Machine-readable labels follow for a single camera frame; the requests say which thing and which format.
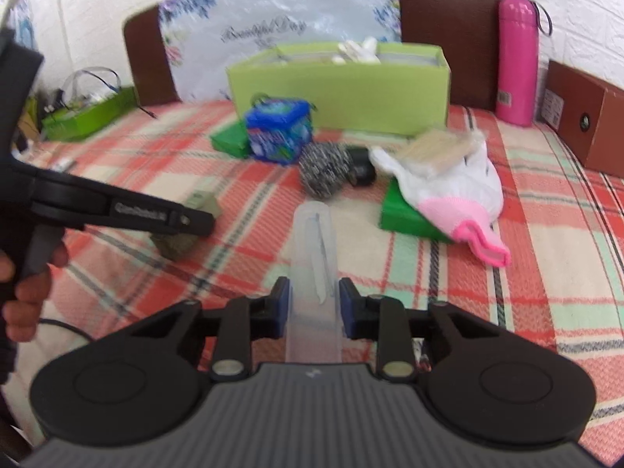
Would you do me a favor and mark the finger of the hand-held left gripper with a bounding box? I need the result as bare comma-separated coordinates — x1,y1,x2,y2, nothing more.
165,204,216,237

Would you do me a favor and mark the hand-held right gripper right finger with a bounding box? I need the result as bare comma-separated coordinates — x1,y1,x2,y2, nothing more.
339,276,503,381

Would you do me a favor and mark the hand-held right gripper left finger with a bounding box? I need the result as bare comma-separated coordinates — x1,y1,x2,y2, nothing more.
128,276,293,382

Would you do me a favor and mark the olive green block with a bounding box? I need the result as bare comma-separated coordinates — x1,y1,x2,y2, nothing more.
149,191,223,261

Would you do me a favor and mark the clear plastic toothbrush case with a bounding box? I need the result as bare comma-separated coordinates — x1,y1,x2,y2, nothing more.
285,203,344,364

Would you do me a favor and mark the light green cardboard box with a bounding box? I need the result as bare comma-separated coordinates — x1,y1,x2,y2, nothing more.
225,42,450,138

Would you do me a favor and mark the white pink knit glove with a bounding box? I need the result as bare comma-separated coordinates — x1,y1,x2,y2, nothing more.
331,36,381,64
369,129,512,268

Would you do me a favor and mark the person's left hand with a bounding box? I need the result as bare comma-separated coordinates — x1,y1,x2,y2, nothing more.
0,242,70,343

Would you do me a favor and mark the small dark green box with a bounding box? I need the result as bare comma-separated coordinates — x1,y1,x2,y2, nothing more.
210,121,252,160

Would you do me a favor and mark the dark green tray box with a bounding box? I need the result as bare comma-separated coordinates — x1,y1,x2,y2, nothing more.
41,86,138,142

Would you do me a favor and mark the green flat box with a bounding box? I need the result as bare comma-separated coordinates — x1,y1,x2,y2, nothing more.
379,177,457,245

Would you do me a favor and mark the blue tissue packet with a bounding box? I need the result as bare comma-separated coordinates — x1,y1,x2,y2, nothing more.
245,98,313,165

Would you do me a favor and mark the steel wool scrubber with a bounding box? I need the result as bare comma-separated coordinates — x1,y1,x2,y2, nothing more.
298,142,355,201

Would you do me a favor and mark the black tape roll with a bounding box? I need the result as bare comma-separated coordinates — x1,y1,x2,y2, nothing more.
348,147,376,189

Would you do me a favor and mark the clear packet with beige contents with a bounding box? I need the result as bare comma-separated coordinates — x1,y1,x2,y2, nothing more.
404,129,484,179

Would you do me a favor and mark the red plaid cloth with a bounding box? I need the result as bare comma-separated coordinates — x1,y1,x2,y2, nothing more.
10,99,624,467

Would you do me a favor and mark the floral plastic bag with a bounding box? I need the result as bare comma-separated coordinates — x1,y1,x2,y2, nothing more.
158,0,402,103

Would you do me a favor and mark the pink thermos bottle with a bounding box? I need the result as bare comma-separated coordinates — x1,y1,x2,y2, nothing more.
494,0,555,128

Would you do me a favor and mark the brown wooden headboard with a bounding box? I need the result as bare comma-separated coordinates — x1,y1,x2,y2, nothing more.
122,0,530,109

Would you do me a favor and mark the brown cardboard box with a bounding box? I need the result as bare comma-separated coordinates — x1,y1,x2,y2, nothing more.
535,59,624,179

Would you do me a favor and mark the black cable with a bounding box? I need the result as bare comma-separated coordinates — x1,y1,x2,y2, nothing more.
38,318,99,348

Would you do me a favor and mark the black cables bundle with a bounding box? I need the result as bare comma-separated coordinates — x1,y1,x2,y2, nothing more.
46,67,123,108

